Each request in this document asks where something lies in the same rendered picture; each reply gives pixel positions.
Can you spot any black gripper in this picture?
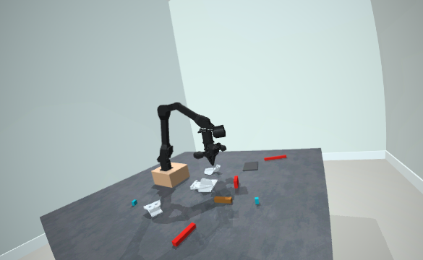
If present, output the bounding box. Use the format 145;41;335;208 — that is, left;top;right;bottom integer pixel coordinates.
193;139;227;166

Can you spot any orange rectangular bar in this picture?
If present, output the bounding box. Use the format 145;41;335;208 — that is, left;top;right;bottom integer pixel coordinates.
214;196;233;204

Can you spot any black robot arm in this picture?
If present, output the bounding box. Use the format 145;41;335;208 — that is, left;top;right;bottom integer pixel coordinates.
157;103;226;171

